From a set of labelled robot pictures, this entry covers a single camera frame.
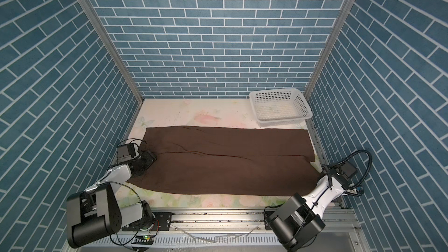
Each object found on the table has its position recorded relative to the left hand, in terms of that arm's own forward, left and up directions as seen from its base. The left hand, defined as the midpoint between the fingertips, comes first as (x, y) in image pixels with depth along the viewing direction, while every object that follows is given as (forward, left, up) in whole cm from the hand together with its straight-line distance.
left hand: (153, 158), depth 91 cm
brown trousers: (-2, -56, -2) cm, 56 cm away
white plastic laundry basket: (+36, -75, 0) cm, 84 cm away
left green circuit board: (-35, -4, -5) cm, 35 cm away
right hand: (-18, -85, +6) cm, 87 cm away
